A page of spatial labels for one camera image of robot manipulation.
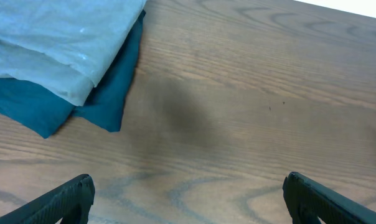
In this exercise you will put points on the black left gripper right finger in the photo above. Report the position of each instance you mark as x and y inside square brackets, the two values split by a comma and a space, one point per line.
[310, 202]

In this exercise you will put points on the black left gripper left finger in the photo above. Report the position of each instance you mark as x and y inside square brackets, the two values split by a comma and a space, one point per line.
[69, 203]

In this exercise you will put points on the grey cotton shorts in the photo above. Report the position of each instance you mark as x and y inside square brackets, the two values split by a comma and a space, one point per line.
[66, 46]

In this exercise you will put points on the folded navy blue shorts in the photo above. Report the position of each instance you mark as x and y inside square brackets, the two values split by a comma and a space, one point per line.
[44, 112]

